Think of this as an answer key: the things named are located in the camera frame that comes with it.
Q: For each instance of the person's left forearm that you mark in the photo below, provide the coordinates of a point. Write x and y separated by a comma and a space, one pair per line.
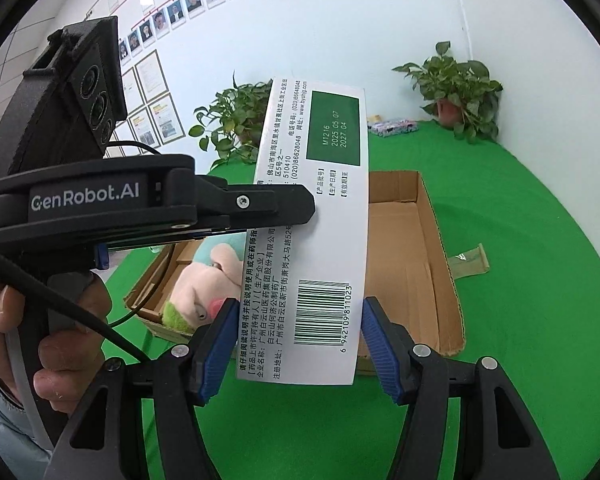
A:
0, 410

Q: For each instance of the group of framed certificates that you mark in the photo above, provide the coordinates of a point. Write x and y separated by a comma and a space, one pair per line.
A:
152, 75

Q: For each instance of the person's left hand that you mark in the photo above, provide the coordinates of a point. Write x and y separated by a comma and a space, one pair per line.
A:
65, 370

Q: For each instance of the brown cardboard box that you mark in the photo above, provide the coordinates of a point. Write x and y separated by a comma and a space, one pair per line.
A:
410, 260

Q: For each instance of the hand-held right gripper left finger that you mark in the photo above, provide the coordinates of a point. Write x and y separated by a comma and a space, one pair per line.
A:
215, 345

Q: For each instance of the strip of clear tape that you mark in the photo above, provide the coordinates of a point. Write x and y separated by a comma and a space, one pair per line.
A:
470, 260

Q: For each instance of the pink and blue plush toy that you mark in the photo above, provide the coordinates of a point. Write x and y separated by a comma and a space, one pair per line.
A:
195, 285

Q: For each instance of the potted green plant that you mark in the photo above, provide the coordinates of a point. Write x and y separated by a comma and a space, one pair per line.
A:
455, 85
230, 110

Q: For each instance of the white and green medicine box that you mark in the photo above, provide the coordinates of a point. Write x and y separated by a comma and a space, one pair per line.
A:
325, 260

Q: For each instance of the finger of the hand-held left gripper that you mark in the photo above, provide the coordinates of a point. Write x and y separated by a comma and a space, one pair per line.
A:
275, 205

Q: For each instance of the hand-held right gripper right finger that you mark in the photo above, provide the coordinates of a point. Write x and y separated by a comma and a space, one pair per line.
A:
380, 345

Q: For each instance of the green table cloth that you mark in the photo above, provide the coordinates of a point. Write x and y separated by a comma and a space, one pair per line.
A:
530, 260

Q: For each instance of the small patterned tissue pack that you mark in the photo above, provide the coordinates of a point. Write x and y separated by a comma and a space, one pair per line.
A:
392, 126

